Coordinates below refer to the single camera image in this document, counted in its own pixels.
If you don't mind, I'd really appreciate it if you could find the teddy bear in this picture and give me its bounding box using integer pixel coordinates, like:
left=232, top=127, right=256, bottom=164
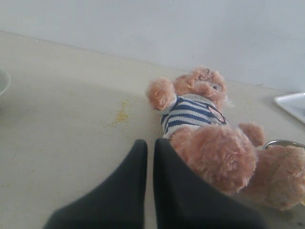
left=146, top=67, right=305, bottom=210

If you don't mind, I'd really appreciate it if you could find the white rectangular plastic tray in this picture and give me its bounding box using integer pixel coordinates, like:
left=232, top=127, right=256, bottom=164
left=274, top=92, right=305, bottom=124

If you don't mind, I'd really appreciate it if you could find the steel bowl of millet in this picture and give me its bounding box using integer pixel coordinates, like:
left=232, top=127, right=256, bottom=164
left=263, top=139, right=305, bottom=149

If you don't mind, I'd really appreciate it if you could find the white bowl at left edge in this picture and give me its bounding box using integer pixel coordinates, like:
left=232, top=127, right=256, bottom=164
left=0, top=69, right=11, bottom=96

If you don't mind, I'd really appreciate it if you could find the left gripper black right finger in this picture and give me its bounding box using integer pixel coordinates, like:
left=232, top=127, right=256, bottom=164
left=153, top=138, right=268, bottom=229

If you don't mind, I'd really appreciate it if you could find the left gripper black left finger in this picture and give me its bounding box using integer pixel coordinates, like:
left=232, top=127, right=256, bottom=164
left=44, top=140, right=148, bottom=229

